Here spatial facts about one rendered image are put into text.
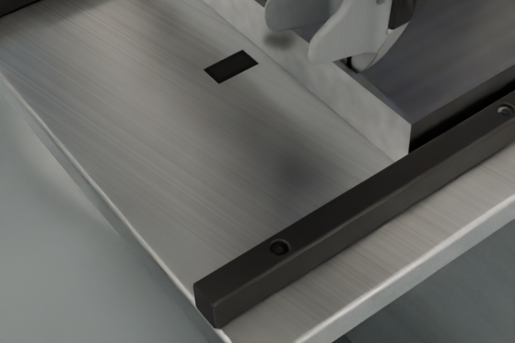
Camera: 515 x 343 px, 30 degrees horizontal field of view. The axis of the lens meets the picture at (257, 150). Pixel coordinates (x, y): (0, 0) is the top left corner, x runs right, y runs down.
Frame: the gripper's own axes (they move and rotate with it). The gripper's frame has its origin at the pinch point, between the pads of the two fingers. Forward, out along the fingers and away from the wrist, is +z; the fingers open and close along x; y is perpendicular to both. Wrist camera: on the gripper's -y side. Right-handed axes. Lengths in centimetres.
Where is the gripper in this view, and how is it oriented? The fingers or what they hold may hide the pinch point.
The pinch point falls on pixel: (363, 46)
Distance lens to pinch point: 54.0
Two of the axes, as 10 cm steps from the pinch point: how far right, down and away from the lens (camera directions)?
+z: 0.3, 7.0, 7.2
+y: -8.0, 4.5, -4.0
